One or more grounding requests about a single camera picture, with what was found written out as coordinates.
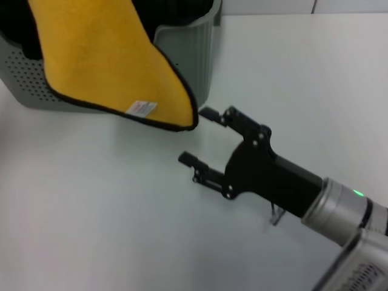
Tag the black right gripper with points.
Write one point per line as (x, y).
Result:
(266, 175)

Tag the yellow and grey towel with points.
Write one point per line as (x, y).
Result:
(106, 60)

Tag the grey-green perforated storage box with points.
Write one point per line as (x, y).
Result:
(194, 60)

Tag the black cloth pile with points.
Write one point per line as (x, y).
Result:
(179, 10)

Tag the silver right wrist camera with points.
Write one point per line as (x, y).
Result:
(363, 266)

